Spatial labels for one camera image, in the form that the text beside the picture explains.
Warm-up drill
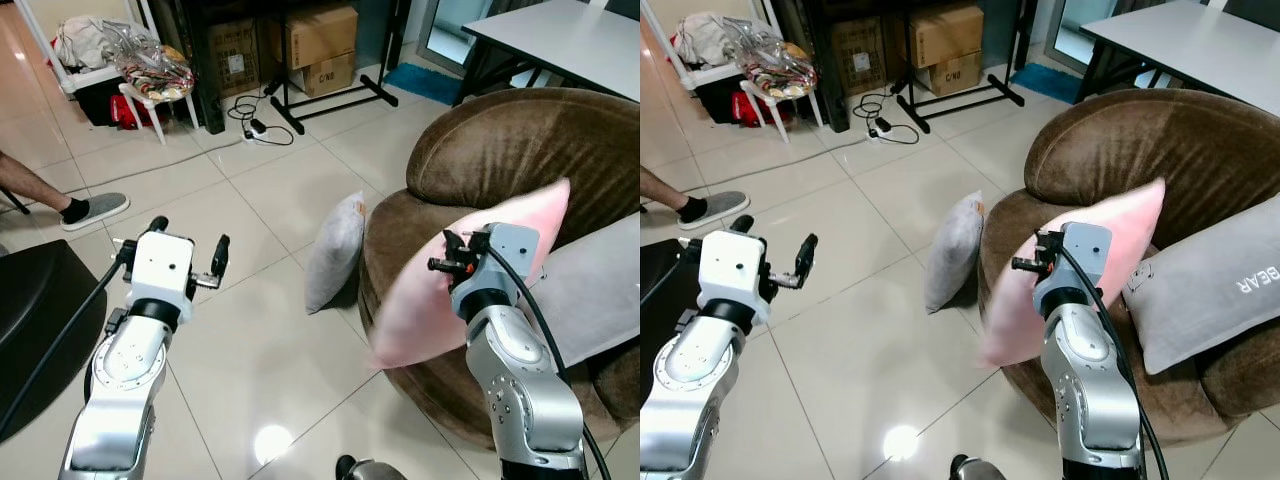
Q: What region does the pink pillow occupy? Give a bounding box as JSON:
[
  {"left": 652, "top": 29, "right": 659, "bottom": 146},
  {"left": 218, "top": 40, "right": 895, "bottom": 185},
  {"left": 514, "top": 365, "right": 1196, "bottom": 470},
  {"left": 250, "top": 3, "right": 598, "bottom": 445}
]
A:
[
  {"left": 980, "top": 178, "right": 1167, "bottom": 369},
  {"left": 367, "top": 178, "right": 572, "bottom": 371}
]

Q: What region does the plain grey pillow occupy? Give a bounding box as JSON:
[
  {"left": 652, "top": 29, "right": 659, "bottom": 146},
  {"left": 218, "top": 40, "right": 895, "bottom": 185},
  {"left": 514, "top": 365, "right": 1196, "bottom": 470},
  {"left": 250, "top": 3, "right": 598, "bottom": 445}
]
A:
[
  {"left": 923, "top": 190, "right": 986, "bottom": 315},
  {"left": 303, "top": 192, "right": 368, "bottom": 316}
]

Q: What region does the brown round velvet sofa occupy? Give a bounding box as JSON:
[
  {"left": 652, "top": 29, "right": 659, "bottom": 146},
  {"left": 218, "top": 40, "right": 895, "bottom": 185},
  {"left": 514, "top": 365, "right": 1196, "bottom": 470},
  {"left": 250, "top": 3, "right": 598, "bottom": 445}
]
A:
[
  {"left": 357, "top": 87, "right": 641, "bottom": 451},
  {"left": 978, "top": 88, "right": 1280, "bottom": 446}
]

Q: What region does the grey printed pillow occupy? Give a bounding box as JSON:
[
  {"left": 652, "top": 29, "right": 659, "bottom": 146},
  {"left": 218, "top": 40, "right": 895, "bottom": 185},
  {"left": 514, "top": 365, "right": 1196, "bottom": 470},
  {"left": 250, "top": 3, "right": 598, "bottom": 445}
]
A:
[
  {"left": 535, "top": 213, "right": 641, "bottom": 368},
  {"left": 1122, "top": 195, "right": 1280, "bottom": 376}
]

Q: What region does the blue floor mat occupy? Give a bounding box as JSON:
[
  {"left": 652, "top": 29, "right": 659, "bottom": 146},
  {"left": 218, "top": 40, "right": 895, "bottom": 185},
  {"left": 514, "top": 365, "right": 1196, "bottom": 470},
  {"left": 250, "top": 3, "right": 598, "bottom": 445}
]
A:
[
  {"left": 1010, "top": 62, "right": 1086, "bottom": 104},
  {"left": 383, "top": 62, "right": 466, "bottom": 106}
]

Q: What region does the grey slip-on shoe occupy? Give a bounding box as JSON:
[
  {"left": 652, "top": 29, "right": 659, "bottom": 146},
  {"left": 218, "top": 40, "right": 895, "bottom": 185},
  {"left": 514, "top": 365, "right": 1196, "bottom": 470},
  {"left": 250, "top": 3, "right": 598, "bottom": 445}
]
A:
[
  {"left": 688, "top": 190, "right": 749, "bottom": 231},
  {"left": 62, "top": 192, "right": 131, "bottom": 233}
]

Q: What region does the person's bare leg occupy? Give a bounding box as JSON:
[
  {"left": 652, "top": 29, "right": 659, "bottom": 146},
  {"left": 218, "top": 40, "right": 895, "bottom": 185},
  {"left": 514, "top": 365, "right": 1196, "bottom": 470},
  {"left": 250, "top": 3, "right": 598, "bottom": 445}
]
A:
[
  {"left": 640, "top": 165, "right": 713, "bottom": 223},
  {"left": 0, "top": 150, "right": 91, "bottom": 226}
]

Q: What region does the black glossy seat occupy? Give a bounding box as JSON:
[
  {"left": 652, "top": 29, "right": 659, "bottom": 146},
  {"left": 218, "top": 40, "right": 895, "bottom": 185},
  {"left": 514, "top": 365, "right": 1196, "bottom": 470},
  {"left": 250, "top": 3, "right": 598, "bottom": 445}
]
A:
[
  {"left": 0, "top": 240, "right": 109, "bottom": 441},
  {"left": 640, "top": 238, "right": 706, "bottom": 331}
]

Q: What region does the red bag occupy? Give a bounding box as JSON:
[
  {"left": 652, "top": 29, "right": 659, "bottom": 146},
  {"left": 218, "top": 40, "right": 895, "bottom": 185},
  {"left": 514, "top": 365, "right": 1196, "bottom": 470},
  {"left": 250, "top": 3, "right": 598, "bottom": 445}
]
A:
[
  {"left": 108, "top": 92, "right": 171, "bottom": 131},
  {"left": 730, "top": 90, "right": 791, "bottom": 129}
]

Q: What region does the white plastic rack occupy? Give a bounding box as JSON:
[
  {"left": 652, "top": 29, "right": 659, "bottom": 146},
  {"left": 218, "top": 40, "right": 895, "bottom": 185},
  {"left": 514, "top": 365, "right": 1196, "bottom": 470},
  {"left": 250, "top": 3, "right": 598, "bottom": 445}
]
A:
[
  {"left": 640, "top": 0, "right": 826, "bottom": 146},
  {"left": 15, "top": 0, "right": 201, "bottom": 146}
]

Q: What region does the clear plastic bag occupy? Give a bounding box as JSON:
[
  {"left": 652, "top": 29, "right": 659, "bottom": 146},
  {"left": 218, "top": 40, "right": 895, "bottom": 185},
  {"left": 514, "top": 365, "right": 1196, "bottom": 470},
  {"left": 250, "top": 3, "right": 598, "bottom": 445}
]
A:
[
  {"left": 740, "top": 38, "right": 816, "bottom": 99},
  {"left": 115, "top": 40, "right": 196, "bottom": 101}
]

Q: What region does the black metal rack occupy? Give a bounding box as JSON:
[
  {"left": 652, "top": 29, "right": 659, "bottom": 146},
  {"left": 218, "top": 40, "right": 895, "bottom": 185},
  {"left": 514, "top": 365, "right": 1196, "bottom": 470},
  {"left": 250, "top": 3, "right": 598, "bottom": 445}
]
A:
[
  {"left": 265, "top": 0, "right": 401, "bottom": 136},
  {"left": 890, "top": 0, "right": 1026, "bottom": 134}
]

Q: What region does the dark labelled cardboard box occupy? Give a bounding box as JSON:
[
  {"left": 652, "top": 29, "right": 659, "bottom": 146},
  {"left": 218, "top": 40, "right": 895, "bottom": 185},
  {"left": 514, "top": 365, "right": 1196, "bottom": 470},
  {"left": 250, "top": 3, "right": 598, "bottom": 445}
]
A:
[
  {"left": 830, "top": 15, "right": 889, "bottom": 98},
  {"left": 205, "top": 18, "right": 263, "bottom": 99}
]

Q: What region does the small printed cardboard box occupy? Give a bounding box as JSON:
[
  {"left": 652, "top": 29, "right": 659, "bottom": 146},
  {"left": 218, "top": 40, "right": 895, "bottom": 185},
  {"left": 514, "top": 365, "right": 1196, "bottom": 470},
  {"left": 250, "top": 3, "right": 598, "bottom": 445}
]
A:
[
  {"left": 925, "top": 50, "right": 984, "bottom": 96},
  {"left": 300, "top": 52, "right": 358, "bottom": 98}
]

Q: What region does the beige clothes pile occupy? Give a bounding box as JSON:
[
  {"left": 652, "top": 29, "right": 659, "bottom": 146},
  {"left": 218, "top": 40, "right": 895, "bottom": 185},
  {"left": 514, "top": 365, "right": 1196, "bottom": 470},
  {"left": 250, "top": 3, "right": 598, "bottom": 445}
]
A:
[
  {"left": 52, "top": 15, "right": 141, "bottom": 71},
  {"left": 672, "top": 12, "right": 761, "bottom": 69}
]

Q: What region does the grey robot foot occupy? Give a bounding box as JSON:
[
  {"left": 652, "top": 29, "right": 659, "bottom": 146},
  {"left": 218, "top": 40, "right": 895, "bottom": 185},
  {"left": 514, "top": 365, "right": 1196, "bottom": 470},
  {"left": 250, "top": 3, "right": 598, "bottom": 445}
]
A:
[
  {"left": 335, "top": 455, "right": 406, "bottom": 480},
  {"left": 948, "top": 455, "right": 1006, "bottom": 480}
]

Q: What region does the glass sliding door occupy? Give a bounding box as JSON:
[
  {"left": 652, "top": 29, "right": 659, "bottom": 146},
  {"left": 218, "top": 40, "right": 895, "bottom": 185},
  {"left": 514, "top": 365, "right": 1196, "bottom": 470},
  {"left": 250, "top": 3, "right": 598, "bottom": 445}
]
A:
[
  {"left": 1040, "top": 0, "right": 1121, "bottom": 66},
  {"left": 415, "top": 0, "right": 496, "bottom": 66}
]

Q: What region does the white long table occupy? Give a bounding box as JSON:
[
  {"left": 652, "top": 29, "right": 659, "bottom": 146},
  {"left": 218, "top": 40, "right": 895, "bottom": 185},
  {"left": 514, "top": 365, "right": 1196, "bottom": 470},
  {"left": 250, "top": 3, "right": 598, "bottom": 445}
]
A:
[
  {"left": 1075, "top": 0, "right": 1280, "bottom": 106},
  {"left": 460, "top": 0, "right": 641, "bottom": 104}
]

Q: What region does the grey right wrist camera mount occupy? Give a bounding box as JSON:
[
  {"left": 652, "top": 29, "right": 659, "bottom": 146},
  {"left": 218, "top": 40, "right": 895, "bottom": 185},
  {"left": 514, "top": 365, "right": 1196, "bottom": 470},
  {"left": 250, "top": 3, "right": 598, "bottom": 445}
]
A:
[
  {"left": 450, "top": 222, "right": 541, "bottom": 303},
  {"left": 1033, "top": 222, "right": 1113, "bottom": 303}
]

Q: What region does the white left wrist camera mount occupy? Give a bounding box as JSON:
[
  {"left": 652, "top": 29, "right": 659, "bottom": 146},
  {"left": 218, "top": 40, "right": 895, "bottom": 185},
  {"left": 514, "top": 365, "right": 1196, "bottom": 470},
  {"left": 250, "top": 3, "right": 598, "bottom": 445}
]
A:
[
  {"left": 127, "top": 230, "right": 197, "bottom": 311},
  {"left": 697, "top": 230, "right": 769, "bottom": 311}
]

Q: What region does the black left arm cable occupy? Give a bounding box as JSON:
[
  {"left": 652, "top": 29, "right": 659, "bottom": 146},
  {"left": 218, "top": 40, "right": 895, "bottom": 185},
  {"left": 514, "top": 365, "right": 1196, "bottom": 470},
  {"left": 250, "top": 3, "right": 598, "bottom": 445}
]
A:
[{"left": 0, "top": 240, "right": 136, "bottom": 441}]

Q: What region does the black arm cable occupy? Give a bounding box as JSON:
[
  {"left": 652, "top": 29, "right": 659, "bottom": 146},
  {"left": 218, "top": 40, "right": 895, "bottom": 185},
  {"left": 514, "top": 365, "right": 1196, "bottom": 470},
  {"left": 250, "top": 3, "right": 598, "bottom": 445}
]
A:
[
  {"left": 0, "top": 240, "right": 136, "bottom": 441},
  {"left": 486, "top": 246, "right": 613, "bottom": 480},
  {"left": 1056, "top": 246, "right": 1171, "bottom": 480}
]

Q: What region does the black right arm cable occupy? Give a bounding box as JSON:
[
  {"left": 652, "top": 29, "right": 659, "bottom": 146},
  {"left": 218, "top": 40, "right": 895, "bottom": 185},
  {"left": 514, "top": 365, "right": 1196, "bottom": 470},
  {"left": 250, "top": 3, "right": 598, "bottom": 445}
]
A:
[
  {"left": 1056, "top": 246, "right": 1171, "bottom": 480},
  {"left": 486, "top": 246, "right": 613, "bottom": 480}
]

